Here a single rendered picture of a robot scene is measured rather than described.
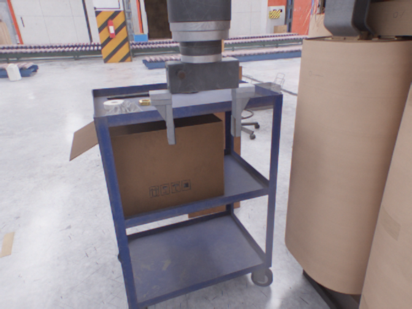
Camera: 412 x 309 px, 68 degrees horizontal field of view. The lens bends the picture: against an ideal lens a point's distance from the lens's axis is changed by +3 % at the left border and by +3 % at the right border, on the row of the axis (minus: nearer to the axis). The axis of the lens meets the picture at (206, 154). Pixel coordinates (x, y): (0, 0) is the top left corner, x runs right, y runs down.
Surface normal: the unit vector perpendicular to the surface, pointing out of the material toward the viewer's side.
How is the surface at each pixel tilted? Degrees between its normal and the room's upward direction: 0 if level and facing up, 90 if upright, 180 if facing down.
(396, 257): 90
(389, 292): 90
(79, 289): 0
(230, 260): 0
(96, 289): 0
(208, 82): 90
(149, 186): 90
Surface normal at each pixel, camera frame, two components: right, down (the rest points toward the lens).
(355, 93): -0.66, 0.33
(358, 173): -0.42, 0.38
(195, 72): 0.22, 0.39
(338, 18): -0.95, 0.15
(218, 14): 0.54, 0.32
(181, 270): -0.04, -0.91
